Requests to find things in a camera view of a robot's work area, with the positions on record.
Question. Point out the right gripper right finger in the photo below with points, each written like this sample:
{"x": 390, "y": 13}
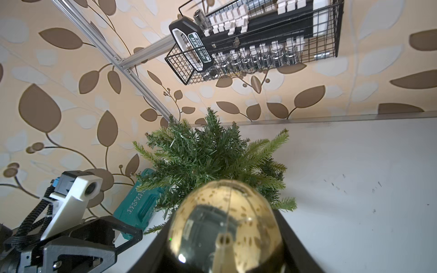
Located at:
{"x": 297, "y": 257}

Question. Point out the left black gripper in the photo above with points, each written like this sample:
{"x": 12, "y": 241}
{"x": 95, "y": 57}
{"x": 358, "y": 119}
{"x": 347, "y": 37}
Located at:
{"x": 88, "y": 249}

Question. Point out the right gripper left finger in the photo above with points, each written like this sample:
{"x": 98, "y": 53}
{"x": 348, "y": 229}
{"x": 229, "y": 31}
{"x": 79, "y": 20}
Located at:
{"x": 156, "y": 259}

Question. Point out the gold ball ornament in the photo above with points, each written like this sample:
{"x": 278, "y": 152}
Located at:
{"x": 226, "y": 226}

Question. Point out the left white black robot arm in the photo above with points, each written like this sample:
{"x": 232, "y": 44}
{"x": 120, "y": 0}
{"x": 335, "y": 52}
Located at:
{"x": 19, "y": 244}

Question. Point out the small green christmas tree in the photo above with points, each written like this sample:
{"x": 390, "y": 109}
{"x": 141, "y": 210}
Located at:
{"x": 185, "y": 158}

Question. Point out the green plastic tool case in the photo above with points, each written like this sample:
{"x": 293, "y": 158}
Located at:
{"x": 138, "y": 207}

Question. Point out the black socket set holder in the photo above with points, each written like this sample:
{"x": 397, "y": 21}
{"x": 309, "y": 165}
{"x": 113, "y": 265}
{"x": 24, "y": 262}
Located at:
{"x": 245, "y": 30}

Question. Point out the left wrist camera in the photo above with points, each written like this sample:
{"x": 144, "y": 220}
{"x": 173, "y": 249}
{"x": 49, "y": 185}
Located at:
{"x": 73, "y": 191}

